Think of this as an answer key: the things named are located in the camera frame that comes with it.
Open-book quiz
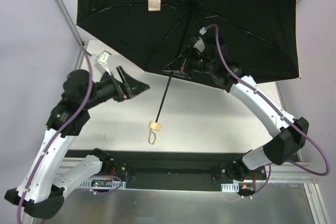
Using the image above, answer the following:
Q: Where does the beige folding umbrella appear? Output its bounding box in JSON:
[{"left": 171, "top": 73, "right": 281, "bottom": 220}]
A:
[{"left": 75, "top": 0, "right": 302, "bottom": 145}]

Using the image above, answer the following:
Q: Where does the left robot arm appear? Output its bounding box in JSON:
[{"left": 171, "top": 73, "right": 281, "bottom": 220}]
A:
[{"left": 4, "top": 66, "right": 150, "bottom": 222}]

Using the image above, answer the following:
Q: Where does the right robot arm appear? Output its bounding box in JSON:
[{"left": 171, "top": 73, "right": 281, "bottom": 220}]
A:
[{"left": 163, "top": 46, "right": 309, "bottom": 182}]

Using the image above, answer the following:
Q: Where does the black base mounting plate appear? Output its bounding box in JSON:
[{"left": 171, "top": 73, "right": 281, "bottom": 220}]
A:
[{"left": 104, "top": 150, "right": 271, "bottom": 190}]

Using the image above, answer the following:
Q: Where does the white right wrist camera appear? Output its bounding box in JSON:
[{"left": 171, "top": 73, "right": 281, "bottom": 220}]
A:
[{"left": 192, "top": 27, "right": 206, "bottom": 54}]

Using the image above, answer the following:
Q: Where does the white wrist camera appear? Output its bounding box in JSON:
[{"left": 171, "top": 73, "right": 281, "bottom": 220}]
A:
[
  {"left": 90, "top": 50, "right": 112, "bottom": 75},
  {"left": 192, "top": 27, "right": 206, "bottom": 54}
]

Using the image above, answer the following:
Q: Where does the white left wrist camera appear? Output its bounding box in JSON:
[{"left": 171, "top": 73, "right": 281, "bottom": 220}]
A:
[{"left": 90, "top": 50, "right": 112, "bottom": 75}]

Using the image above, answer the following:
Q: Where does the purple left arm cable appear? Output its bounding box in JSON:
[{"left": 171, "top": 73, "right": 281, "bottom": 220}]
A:
[{"left": 15, "top": 48, "right": 94, "bottom": 224}]

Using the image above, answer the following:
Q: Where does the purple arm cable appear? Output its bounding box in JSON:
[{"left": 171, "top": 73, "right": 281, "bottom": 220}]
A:
[
  {"left": 202, "top": 24, "right": 331, "bottom": 176},
  {"left": 15, "top": 48, "right": 94, "bottom": 224}
]

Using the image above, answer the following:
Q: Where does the left white cable duct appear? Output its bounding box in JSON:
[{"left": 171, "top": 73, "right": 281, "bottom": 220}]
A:
[{"left": 78, "top": 179, "right": 126, "bottom": 190}]

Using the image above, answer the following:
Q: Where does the white cable duct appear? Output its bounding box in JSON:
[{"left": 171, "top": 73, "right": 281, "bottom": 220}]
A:
[
  {"left": 78, "top": 179, "right": 126, "bottom": 190},
  {"left": 220, "top": 183, "right": 239, "bottom": 193}
]

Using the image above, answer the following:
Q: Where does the left aluminium frame post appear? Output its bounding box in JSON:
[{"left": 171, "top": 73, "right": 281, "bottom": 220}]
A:
[{"left": 54, "top": 0, "right": 85, "bottom": 47}]

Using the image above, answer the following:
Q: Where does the right white cable duct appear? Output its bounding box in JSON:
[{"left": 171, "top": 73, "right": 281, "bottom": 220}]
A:
[{"left": 220, "top": 183, "right": 239, "bottom": 193}]

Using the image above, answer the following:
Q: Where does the aluminium front rail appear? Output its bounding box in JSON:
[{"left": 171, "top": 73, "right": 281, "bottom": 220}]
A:
[{"left": 269, "top": 162, "right": 318, "bottom": 184}]

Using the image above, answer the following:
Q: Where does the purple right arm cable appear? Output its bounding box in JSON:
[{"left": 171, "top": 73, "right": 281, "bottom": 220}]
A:
[{"left": 202, "top": 24, "right": 331, "bottom": 176}]

